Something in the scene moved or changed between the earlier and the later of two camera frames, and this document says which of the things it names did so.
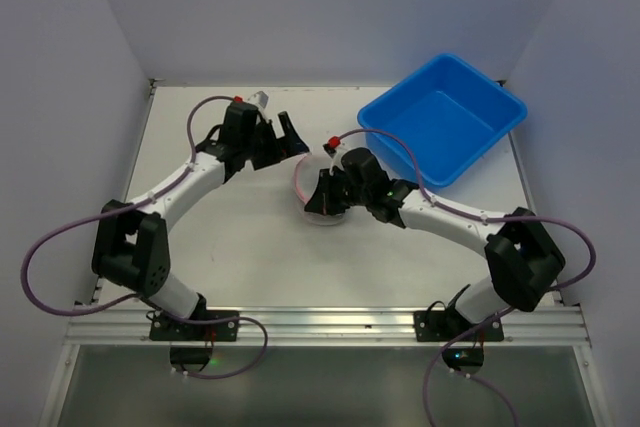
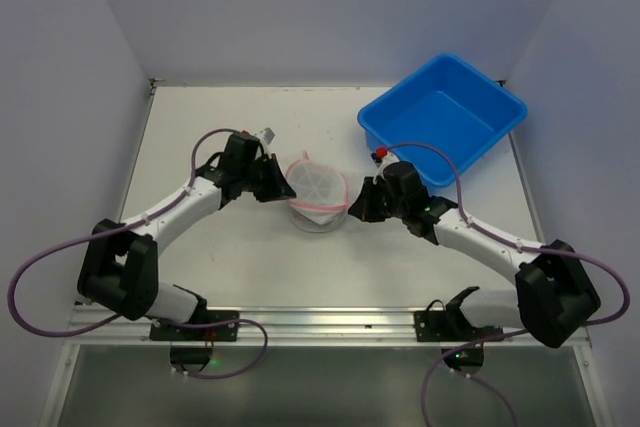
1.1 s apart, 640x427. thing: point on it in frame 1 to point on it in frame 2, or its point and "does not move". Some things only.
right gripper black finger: [329, 197] to [371, 205]
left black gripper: [273, 142] to [263, 175]
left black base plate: [163, 328] does not move
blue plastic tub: [450, 114] does not move
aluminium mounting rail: [114, 327] does not move
